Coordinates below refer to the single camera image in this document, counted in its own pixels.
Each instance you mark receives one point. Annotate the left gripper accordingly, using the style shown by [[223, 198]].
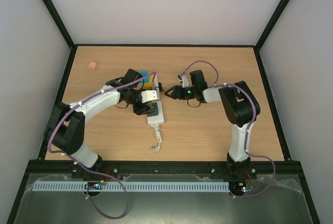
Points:
[[141, 110]]

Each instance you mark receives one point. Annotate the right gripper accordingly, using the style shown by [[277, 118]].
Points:
[[176, 92]]

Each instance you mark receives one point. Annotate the green dragon cube plug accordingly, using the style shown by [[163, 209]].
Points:
[[153, 111]]

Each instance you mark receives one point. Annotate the white power strip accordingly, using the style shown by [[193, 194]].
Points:
[[157, 117]]

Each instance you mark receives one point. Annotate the pink cube plug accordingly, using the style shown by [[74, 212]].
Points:
[[92, 65]]

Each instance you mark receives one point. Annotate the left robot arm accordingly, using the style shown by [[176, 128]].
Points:
[[66, 126]]

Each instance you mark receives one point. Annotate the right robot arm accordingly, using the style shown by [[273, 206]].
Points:
[[241, 109]]

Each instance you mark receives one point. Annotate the yellow cube plug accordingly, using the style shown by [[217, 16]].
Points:
[[149, 84]]

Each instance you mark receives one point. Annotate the blue cube plug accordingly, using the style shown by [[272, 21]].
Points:
[[144, 74]]

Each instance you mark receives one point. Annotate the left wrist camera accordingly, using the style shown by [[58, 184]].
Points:
[[150, 96]]

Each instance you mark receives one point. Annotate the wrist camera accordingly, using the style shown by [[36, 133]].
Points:
[[183, 80], [150, 96]]

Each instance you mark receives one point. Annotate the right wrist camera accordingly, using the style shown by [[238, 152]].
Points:
[[183, 80]]

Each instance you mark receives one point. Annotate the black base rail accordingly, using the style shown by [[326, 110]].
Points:
[[212, 170]]

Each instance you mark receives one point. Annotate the light blue slotted cable duct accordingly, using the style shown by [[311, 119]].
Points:
[[80, 186]]

